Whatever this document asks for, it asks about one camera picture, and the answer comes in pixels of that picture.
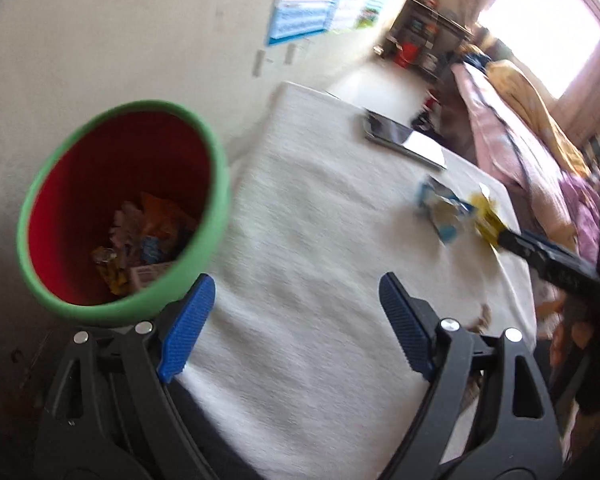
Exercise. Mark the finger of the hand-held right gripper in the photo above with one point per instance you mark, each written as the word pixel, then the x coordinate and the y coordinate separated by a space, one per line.
pixel 545 257

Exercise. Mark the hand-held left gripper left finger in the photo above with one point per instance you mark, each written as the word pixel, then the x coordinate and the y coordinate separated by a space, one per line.
pixel 187 325

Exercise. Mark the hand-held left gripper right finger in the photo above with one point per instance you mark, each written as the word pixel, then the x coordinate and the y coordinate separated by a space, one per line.
pixel 405 325

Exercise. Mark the white and pink snack box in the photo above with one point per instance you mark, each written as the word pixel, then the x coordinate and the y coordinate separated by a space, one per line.
pixel 150 276

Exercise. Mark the pink wrapper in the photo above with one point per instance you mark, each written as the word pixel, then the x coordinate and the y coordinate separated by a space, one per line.
pixel 126 230

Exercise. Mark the red bin with green rim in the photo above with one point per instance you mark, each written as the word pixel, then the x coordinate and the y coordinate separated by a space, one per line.
pixel 105 160

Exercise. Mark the person's right hand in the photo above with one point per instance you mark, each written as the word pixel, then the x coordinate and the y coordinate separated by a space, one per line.
pixel 570 335

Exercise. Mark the small beige scrap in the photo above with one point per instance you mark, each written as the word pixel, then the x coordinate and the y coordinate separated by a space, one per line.
pixel 481 319

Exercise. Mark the small blue and white wrapper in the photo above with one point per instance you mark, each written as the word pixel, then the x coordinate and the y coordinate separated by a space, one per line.
pixel 157 249

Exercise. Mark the crumpled yellow foil wrapper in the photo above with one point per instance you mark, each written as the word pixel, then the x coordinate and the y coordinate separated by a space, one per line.
pixel 111 270

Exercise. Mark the blue and white carton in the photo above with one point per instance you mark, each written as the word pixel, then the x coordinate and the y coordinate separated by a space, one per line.
pixel 442 210

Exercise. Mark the bed with pink blanket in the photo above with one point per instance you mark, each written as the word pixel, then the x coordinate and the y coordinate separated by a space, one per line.
pixel 510 150

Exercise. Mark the orange wrapper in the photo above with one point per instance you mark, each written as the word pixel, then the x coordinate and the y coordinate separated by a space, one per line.
pixel 165 212

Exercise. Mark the yellow blanket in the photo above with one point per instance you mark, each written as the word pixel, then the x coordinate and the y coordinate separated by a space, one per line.
pixel 535 105

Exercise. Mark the black shoes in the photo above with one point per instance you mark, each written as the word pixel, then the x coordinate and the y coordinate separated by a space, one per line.
pixel 426 121

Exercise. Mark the tablet with grey cover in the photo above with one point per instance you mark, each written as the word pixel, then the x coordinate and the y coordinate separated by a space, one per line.
pixel 400 137

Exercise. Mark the red shoe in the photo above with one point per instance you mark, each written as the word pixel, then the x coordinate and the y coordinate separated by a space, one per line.
pixel 431 101

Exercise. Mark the bright window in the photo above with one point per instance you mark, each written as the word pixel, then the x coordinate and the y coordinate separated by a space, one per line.
pixel 545 15

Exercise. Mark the red bucket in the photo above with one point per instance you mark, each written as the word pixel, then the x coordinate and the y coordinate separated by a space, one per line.
pixel 406 55

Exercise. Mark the metal shelf rack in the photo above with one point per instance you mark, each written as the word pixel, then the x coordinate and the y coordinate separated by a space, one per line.
pixel 425 25

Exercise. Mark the white single wall socket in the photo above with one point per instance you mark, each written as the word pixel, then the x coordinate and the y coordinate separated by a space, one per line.
pixel 258 62

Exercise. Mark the blue wall poster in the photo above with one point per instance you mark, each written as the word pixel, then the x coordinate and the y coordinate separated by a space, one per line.
pixel 305 0

